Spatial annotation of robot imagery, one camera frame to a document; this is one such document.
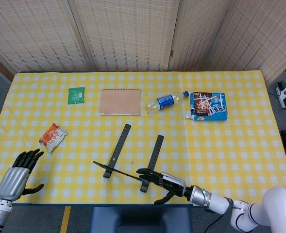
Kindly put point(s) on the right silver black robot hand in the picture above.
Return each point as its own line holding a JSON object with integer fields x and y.
{"x": 172, "y": 184}

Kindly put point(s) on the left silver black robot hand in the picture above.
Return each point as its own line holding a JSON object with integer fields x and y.
{"x": 12, "y": 179}

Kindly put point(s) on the black folding laptop stand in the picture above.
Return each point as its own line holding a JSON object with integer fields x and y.
{"x": 119, "y": 145}

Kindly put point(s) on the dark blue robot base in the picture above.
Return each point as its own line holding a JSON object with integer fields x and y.
{"x": 140, "y": 221}

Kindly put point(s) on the orange white snack bag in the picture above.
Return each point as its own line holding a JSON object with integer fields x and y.
{"x": 53, "y": 138}

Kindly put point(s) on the yellow white checked tablecloth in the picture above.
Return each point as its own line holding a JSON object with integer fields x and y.
{"x": 230, "y": 150}

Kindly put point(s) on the clear bottle with blue label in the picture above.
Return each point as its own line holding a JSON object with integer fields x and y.
{"x": 164, "y": 101}

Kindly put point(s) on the blue snack box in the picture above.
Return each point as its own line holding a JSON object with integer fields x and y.
{"x": 208, "y": 105}

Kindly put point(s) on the brown spiral notebook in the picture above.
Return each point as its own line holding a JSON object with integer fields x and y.
{"x": 119, "y": 102}

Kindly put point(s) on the green flat packet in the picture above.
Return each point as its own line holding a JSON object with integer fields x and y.
{"x": 76, "y": 95}

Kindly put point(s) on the brass screen hinge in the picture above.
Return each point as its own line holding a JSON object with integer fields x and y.
{"x": 171, "y": 53}

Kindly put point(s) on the white power strip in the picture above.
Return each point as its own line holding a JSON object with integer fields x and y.
{"x": 283, "y": 95}

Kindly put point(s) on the woven folding screen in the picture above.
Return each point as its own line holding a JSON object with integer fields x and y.
{"x": 128, "y": 31}

